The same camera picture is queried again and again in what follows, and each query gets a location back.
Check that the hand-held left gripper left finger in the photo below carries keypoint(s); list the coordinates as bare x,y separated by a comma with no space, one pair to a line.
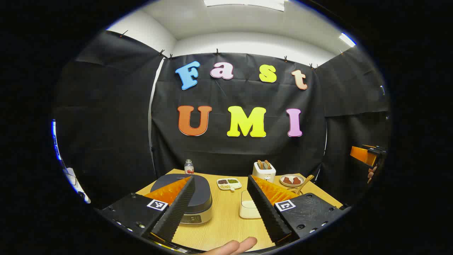
177,205

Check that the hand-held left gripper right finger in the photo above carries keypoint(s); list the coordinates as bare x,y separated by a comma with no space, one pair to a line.
265,209

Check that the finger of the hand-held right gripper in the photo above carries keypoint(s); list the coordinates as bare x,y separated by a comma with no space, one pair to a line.
361,154

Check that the clear box of white rice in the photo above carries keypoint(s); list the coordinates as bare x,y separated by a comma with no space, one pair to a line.
247,209

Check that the grey rice cooker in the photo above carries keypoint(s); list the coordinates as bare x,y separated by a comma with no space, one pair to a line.
202,198

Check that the clear chopstick holder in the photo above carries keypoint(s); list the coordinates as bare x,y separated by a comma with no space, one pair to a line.
293,191

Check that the wooden spoon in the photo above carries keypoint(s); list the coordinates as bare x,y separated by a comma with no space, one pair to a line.
306,182

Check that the round plate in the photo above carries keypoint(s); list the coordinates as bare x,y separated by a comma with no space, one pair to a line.
292,185

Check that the white toaster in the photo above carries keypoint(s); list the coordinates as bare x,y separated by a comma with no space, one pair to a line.
263,173

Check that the red meat piece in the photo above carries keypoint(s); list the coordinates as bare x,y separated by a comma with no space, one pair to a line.
296,181
287,180

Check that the small clear bottle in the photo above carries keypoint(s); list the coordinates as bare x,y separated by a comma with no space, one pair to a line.
189,167

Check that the white divided grain dish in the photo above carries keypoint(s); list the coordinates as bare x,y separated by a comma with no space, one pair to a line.
229,183

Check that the toast slice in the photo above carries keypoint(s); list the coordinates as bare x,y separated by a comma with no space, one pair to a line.
260,164
267,164

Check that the black backdrop cloth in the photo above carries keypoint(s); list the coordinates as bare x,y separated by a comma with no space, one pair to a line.
240,152

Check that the white side desk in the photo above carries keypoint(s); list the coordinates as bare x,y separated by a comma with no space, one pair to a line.
76,184

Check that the small ceiling light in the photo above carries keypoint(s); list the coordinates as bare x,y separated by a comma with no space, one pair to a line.
347,39

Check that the computer monitor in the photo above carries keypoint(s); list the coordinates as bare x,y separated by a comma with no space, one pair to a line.
55,141

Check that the ceiling light panel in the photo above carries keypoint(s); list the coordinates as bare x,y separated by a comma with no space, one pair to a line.
244,4

